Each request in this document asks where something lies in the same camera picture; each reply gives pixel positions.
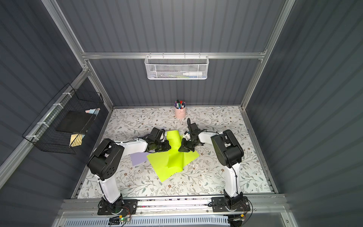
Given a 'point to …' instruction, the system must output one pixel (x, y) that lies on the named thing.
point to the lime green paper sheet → (158, 161)
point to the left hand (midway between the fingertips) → (173, 148)
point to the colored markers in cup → (179, 104)
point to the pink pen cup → (180, 113)
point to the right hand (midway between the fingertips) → (178, 151)
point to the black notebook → (74, 121)
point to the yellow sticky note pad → (76, 139)
